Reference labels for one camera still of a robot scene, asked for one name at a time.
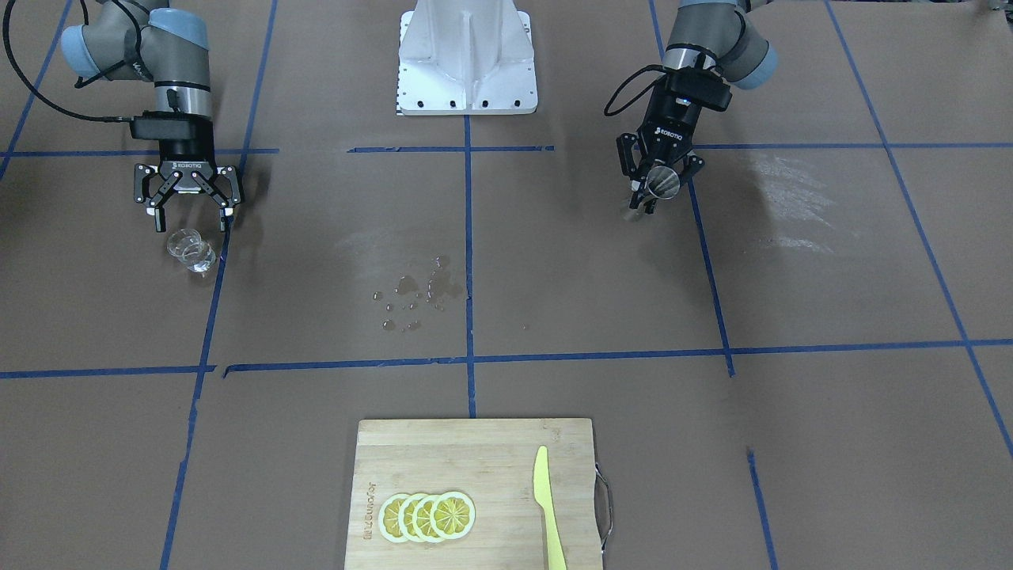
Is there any lemon slice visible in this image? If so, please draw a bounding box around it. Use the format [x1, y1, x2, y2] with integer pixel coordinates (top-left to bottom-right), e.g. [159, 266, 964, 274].
[430, 491, 476, 540]
[380, 493, 410, 544]
[397, 493, 427, 542]
[410, 495, 444, 542]

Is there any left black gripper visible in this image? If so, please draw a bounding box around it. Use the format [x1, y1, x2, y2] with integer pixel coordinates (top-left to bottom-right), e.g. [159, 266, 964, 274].
[617, 88, 705, 197]

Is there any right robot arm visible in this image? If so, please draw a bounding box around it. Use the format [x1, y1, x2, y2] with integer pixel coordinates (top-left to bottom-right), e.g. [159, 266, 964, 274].
[60, 1, 244, 232]

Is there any steel double jigger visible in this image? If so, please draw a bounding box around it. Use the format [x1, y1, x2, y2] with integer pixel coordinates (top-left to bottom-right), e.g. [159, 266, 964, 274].
[624, 165, 683, 222]

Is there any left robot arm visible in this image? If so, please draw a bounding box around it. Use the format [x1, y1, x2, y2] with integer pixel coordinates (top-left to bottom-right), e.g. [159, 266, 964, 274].
[617, 1, 778, 215]

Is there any bamboo cutting board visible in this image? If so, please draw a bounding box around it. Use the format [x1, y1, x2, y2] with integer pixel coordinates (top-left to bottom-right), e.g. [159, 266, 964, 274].
[344, 418, 604, 569]

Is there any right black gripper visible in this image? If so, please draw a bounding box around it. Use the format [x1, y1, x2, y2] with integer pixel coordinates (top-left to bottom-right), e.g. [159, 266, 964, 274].
[134, 136, 244, 232]

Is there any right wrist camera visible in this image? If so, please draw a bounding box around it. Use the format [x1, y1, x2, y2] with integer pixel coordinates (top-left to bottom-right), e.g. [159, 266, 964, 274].
[130, 112, 213, 141]

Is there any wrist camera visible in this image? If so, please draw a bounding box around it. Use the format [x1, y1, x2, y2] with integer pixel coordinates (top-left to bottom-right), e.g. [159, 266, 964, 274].
[130, 112, 213, 141]
[668, 67, 732, 112]

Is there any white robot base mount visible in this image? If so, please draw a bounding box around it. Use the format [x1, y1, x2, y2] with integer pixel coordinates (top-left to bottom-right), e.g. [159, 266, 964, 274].
[396, 1, 539, 116]

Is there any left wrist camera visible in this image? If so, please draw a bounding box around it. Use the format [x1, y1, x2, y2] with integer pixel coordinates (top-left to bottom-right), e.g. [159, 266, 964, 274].
[668, 67, 732, 112]

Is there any clear glass cup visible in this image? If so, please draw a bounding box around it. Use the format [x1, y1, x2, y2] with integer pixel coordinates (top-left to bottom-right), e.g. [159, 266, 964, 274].
[166, 228, 218, 274]

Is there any yellow plastic knife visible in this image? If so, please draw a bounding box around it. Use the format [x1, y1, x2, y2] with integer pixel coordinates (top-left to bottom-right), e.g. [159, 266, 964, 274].
[533, 445, 567, 569]

